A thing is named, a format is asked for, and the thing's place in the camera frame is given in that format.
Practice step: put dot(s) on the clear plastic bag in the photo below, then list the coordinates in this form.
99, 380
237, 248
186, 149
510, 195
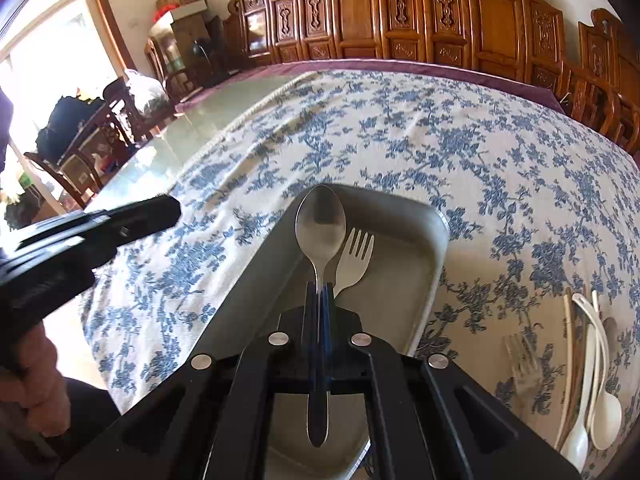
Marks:
145, 90

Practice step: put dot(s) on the black bag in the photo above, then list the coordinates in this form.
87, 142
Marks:
70, 120

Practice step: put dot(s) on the wooden door frame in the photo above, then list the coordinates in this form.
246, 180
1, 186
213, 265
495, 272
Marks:
107, 15

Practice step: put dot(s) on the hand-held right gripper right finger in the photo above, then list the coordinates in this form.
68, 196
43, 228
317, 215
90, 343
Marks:
328, 310

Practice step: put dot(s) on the person's left forearm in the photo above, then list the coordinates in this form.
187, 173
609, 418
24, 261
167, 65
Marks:
35, 390

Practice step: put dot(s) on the dark wooden cabinet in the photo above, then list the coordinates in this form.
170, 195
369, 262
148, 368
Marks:
195, 45

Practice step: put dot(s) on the carved wooden sofa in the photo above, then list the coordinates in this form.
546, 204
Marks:
430, 15

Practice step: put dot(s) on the person's dark trouser leg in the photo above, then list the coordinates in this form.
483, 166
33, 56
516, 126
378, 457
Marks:
90, 415

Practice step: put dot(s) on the dark wooden chair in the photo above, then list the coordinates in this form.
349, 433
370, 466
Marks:
80, 160

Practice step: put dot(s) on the metal fork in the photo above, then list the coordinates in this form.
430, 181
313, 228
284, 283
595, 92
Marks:
355, 260

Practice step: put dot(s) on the grey utensil tray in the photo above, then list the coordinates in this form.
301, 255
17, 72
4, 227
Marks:
400, 280

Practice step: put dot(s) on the carved wooden armchair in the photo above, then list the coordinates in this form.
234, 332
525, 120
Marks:
260, 25
605, 75

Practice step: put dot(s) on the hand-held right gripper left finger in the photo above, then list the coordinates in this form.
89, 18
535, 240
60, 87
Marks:
310, 305

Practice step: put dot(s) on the purple table mat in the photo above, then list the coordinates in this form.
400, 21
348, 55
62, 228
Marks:
350, 64

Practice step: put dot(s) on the large white plastic spoon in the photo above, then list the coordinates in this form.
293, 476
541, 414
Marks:
602, 410

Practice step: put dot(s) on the clear plastic fork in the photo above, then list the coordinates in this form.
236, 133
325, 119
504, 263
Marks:
522, 360

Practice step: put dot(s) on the blue floral tablecloth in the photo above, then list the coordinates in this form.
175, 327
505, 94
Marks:
450, 160

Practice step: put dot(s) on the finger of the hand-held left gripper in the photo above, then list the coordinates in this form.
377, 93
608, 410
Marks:
145, 215

